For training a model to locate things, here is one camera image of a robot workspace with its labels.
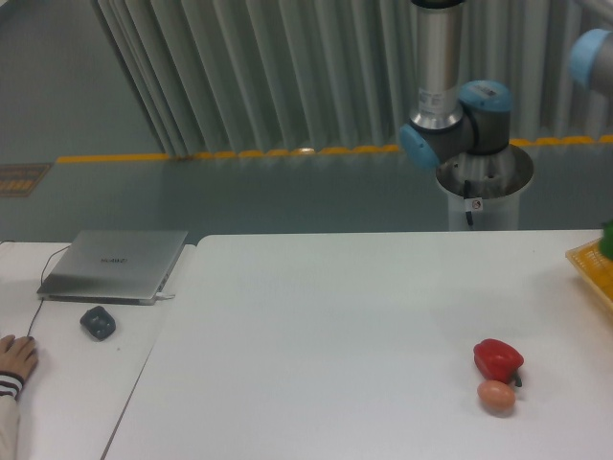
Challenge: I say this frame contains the black small gadget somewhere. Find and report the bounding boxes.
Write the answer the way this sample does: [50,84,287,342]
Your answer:
[79,306,116,341]

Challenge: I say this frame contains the red bell pepper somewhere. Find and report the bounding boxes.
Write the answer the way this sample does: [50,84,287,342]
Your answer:
[473,338,524,387]

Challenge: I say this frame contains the brown egg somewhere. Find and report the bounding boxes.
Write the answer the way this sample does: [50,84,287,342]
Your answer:
[477,380,516,411]

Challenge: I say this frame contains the person's hand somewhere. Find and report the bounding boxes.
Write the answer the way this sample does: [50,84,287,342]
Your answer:
[0,334,38,381]

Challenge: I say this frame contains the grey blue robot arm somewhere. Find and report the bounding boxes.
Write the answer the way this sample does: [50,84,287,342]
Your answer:
[399,1,511,169]

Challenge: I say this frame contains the green bell pepper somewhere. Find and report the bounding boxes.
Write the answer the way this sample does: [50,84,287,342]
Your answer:
[598,219,613,261]

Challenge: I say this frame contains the black mouse cable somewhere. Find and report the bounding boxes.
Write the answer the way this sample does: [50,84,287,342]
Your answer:
[0,239,73,339]

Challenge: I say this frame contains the striped sleeve forearm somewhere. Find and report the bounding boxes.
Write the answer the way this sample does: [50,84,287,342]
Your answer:
[1,373,24,460]

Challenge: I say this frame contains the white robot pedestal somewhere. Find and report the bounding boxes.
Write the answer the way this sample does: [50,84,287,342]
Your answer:
[436,145,534,231]

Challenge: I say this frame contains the yellow plastic basket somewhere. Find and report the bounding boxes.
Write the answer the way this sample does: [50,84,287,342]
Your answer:
[565,239,612,311]

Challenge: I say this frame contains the silver closed laptop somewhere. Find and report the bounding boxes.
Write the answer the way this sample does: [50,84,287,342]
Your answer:
[37,230,188,305]

